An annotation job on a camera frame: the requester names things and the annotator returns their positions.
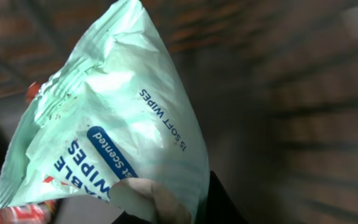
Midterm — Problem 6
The mint green wipes pack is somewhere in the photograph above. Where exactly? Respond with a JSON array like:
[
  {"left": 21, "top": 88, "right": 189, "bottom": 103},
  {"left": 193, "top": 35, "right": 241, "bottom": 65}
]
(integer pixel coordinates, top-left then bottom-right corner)
[{"left": 0, "top": 1, "right": 209, "bottom": 222}]

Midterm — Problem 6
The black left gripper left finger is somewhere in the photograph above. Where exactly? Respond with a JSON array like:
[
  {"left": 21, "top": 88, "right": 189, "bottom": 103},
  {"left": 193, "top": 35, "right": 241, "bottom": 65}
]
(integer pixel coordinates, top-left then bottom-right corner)
[{"left": 112, "top": 212, "right": 151, "bottom": 224}]

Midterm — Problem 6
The red orange snack bar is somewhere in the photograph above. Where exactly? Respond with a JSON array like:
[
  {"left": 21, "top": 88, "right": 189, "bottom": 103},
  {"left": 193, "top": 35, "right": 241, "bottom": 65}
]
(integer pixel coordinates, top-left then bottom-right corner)
[{"left": 0, "top": 81, "right": 58, "bottom": 224}]

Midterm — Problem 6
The grey plastic mesh basket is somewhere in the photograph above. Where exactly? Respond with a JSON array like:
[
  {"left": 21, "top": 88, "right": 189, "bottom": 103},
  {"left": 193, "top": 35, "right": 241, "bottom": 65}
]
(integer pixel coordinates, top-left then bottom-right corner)
[{"left": 0, "top": 0, "right": 358, "bottom": 223}]

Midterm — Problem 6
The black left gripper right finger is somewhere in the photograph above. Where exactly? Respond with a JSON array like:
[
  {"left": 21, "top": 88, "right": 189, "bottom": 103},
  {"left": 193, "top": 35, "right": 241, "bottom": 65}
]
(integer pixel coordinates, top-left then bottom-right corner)
[{"left": 197, "top": 171, "right": 249, "bottom": 224}]

